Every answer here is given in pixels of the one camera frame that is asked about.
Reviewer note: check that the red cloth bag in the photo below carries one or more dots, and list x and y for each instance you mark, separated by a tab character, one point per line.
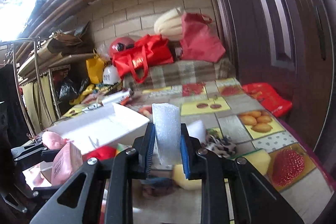
200	37

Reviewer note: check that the white foam block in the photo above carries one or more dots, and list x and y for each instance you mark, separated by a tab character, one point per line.
166	132

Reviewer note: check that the fruit print tablecloth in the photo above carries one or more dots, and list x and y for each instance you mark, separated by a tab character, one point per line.
236	119

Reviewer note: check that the red helmet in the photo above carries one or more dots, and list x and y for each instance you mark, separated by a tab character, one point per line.
122	44

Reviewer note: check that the red plastic bag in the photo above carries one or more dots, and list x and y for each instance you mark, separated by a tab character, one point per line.
267	98

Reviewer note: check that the dark hanging cloth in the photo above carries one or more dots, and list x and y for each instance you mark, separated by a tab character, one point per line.
10	98

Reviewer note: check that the white helmet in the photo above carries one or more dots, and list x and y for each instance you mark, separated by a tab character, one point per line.
111	75

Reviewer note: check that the white rectangular box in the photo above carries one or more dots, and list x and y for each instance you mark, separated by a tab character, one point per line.
99	127

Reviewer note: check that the black plastic bag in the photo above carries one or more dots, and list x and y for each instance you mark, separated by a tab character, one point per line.
69	87

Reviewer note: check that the black and white scrunchie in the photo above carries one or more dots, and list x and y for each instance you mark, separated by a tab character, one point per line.
220	144

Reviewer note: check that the cardboard sheets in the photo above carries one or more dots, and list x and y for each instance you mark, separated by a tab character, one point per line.
50	60

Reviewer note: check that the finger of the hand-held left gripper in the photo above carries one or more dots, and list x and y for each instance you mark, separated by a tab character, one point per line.
34	152
43	191

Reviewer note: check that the yellow bag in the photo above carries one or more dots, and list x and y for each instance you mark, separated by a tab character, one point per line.
95	67

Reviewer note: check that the pink plush toy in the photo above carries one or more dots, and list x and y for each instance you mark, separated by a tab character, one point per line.
52	140

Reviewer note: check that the red tote bag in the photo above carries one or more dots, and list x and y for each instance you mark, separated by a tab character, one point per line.
143	56

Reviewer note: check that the dark brown wooden door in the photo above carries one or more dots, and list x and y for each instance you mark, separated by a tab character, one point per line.
275	29

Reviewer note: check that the metal clothes rack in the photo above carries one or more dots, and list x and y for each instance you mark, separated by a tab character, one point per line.
25	74

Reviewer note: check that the plaid cloth cover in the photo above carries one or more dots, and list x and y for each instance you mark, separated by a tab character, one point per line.
181	70

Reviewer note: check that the white tube box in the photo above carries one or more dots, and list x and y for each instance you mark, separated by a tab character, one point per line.
115	98

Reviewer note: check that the cream ribbed squash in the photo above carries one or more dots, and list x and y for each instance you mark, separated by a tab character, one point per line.
169	23

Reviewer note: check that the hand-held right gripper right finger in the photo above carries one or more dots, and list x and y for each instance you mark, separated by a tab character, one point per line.
185	161

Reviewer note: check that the yellow sponge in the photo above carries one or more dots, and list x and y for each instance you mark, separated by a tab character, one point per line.
258	159
183	179

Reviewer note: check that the red soft ball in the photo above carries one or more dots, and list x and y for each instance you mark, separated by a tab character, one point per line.
101	154

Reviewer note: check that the pink packet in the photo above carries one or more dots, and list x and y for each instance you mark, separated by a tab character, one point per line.
65	165

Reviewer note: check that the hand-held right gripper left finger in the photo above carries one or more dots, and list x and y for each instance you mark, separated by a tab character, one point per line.
150	146

